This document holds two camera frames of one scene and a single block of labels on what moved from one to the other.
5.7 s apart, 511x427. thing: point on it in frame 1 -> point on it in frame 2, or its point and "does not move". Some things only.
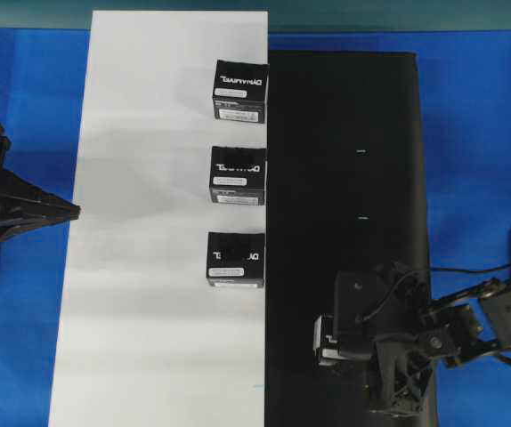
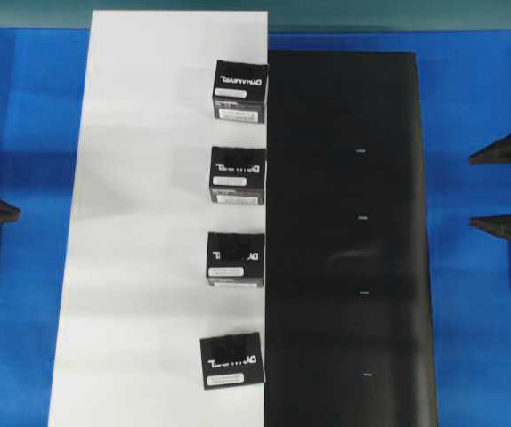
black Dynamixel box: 239,91 does not move
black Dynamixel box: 235,257 does not move
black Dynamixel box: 238,175 does not move
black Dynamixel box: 326,346 -> 231,360
